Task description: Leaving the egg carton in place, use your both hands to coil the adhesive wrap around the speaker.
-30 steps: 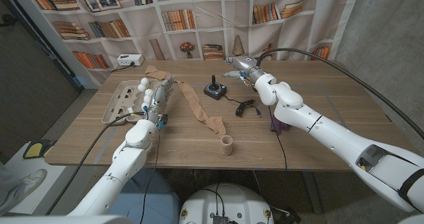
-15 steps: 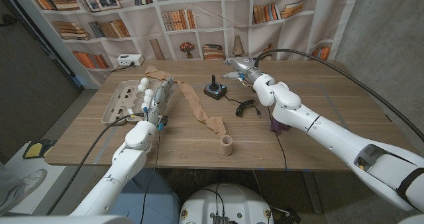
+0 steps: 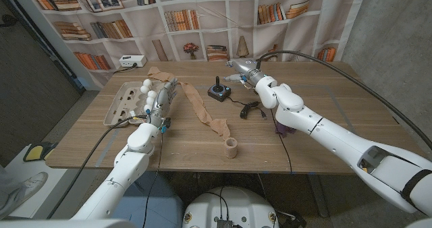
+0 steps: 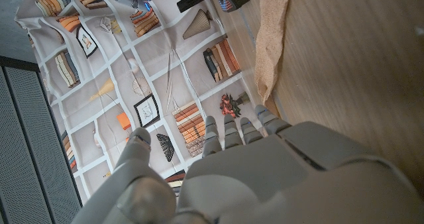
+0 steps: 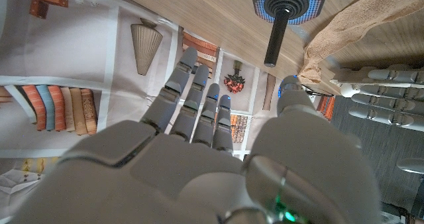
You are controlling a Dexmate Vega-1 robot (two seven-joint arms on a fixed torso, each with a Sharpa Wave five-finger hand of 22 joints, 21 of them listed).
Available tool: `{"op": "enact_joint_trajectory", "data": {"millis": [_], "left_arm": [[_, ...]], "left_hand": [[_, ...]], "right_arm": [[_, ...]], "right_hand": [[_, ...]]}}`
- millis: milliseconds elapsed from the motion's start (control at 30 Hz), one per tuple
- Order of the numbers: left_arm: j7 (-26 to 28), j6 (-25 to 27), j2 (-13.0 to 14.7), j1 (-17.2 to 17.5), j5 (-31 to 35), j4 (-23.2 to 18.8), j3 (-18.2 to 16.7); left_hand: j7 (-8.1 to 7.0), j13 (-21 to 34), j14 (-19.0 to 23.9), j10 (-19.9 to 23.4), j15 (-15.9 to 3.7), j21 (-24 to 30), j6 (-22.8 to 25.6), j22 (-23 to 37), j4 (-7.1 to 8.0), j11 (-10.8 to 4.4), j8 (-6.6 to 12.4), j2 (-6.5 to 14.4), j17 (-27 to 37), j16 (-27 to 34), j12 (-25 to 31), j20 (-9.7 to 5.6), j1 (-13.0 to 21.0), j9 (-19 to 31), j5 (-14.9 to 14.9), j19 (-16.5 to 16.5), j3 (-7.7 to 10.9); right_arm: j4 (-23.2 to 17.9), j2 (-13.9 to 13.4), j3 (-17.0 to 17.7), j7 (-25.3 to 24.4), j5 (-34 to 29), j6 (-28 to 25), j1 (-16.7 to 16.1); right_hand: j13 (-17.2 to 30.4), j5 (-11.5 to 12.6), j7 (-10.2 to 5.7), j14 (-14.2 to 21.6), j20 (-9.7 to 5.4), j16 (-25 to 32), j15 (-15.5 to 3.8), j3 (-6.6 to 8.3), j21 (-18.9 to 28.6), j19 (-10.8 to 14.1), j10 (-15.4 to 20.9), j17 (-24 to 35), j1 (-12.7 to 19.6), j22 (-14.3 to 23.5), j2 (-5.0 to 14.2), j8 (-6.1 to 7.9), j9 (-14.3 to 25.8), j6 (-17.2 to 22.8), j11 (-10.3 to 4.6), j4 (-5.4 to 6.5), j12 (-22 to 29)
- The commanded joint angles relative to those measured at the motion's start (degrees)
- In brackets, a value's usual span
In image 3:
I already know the yellow and black floor object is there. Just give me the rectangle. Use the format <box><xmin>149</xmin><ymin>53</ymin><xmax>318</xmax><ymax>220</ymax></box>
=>
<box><xmin>22</xmin><ymin>141</ymin><xmax>58</xmax><ymax>163</ymax></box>

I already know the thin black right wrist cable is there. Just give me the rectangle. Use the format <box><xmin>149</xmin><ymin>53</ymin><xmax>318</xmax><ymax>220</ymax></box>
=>
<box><xmin>269</xmin><ymin>108</ymin><xmax>294</xmax><ymax>175</ymax></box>

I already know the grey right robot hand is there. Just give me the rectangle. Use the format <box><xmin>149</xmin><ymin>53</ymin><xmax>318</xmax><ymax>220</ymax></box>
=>
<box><xmin>223</xmin><ymin>57</ymin><xmax>271</xmax><ymax>87</ymax></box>

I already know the purple plastic clip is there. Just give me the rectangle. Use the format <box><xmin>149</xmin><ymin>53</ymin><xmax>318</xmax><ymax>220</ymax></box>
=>
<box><xmin>275</xmin><ymin>121</ymin><xmax>298</xmax><ymax>138</ymax></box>

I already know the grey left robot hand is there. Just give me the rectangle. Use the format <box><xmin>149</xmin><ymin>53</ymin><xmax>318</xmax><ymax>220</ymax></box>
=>
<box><xmin>146</xmin><ymin>77</ymin><xmax>180</xmax><ymax>128</ymax></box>

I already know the white power box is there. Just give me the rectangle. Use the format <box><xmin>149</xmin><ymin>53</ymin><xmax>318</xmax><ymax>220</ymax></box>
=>
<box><xmin>118</xmin><ymin>55</ymin><xmax>148</xmax><ymax>68</ymax></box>

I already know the white sneaker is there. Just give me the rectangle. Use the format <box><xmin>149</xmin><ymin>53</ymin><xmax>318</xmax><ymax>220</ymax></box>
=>
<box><xmin>0</xmin><ymin>171</ymin><xmax>49</xmax><ymax>219</ymax></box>

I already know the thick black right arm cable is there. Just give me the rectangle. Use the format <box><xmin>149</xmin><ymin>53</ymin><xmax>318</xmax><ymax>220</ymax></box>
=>
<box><xmin>255</xmin><ymin>50</ymin><xmax>432</xmax><ymax>151</ymax></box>

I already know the black power box cable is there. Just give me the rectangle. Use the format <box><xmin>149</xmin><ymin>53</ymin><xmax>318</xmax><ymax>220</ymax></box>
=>
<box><xmin>113</xmin><ymin>63</ymin><xmax>138</xmax><ymax>75</ymax></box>

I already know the printed bookshelf backdrop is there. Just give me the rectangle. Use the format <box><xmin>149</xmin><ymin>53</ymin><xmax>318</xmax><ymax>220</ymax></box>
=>
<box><xmin>20</xmin><ymin>0</ymin><xmax>369</xmax><ymax>89</ymax></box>

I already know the grey table leg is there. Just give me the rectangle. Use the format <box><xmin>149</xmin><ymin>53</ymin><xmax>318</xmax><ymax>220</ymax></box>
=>
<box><xmin>306</xmin><ymin>173</ymin><xmax>330</xmax><ymax>219</ymax></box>

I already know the black speaker cable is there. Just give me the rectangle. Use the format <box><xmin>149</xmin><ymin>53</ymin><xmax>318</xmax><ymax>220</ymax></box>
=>
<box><xmin>226</xmin><ymin>96</ymin><xmax>268</xmax><ymax>120</ymax></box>

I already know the thin black left wrist cable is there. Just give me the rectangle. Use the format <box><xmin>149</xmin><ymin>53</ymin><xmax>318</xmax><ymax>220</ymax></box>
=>
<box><xmin>142</xmin><ymin>132</ymin><xmax>163</xmax><ymax>228</ymax></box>

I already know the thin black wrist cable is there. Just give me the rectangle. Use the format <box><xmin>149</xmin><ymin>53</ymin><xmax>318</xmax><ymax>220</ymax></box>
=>
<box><xmin>269</xmin><ymin>108</ymin><xmax>294</xmax><ymax>175</ymax></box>
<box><xmin>142</xmin><ymin>132</ymin><xmax>163</xmax><ymax>228</ymax></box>

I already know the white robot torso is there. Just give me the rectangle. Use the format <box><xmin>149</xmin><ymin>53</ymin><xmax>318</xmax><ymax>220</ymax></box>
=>
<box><xmin>182</xmin><ymin>186</ymin><xmax>280</xmax><ymax>228</ymax></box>

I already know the brown cardboard egg carton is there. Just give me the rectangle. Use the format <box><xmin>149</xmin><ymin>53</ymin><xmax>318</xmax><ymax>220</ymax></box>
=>
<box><xmin>103</xmin><ymin>80</ymin><xmax>165</xmax><ymax>128</ymax></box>

